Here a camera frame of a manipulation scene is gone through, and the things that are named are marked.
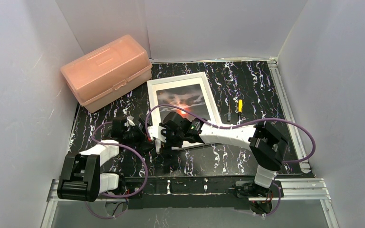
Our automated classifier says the sunset photo in frame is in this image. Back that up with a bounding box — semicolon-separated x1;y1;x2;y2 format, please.
151;83;221;124

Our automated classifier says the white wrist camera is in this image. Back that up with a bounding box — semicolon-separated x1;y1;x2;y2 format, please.
147;125;166;142
125;116;135;127

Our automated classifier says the aluminium right side rail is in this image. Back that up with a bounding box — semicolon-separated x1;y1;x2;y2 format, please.
267;59;311;174

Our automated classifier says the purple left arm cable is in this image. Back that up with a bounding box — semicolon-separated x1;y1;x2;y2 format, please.
85;121;149;220

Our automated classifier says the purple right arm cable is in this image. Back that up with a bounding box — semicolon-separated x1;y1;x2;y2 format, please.
145;104;316;217

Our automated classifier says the aluminium front rail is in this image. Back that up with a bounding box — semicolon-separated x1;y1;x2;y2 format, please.
47;178;332;202

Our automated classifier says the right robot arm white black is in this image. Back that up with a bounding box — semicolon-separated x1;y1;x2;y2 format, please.
149;112;288;189

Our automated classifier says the small grey pen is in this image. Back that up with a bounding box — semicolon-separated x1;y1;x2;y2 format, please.
227;107;231;122

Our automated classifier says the white picture frame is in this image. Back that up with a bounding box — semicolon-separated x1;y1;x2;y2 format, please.
146;71;223;154

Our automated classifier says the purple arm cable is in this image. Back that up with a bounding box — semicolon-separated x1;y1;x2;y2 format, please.
85;121;149;220
145;104;316;217

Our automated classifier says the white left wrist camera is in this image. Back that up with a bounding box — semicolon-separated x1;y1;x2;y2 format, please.
125;116;135;127

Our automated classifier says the aluminium rail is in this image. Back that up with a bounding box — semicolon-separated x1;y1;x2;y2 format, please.
267;59;311;174
47;178;332;202

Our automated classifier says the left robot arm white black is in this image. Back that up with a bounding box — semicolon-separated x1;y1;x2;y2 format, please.
57;117;154;202

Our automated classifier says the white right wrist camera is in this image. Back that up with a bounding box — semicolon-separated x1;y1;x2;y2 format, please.
147;125;166;142

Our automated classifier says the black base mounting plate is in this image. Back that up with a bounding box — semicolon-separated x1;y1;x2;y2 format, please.
96;176;284;210

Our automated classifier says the translucent orange plastic box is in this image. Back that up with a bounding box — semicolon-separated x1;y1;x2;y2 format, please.
60;35;152;113

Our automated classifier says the yellow handled screwdriver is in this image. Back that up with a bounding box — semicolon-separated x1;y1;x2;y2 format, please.
237;99;243;121

